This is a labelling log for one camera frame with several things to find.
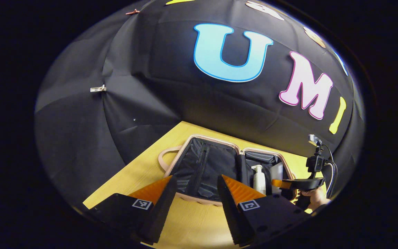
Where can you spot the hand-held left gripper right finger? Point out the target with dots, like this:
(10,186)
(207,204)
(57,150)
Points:
(230,214)

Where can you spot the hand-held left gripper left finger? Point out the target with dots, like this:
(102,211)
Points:
(161,214)

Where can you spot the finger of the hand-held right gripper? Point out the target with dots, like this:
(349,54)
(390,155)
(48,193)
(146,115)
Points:
(299,184)

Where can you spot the white pump bottle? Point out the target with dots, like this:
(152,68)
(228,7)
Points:
(259,181)

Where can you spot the black backdrop cloth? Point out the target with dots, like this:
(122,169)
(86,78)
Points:
(150,86)

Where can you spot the white cloth clip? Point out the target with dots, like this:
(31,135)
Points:
(98,89)

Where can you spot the red cloth clip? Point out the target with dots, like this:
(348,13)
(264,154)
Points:
(132,12)

